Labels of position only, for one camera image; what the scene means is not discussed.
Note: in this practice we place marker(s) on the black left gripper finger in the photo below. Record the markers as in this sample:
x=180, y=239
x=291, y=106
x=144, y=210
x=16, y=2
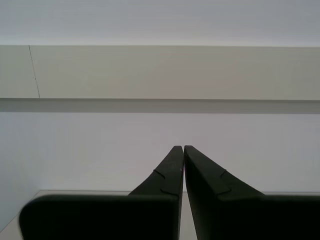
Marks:
x=105, y=217
x=237, y=215

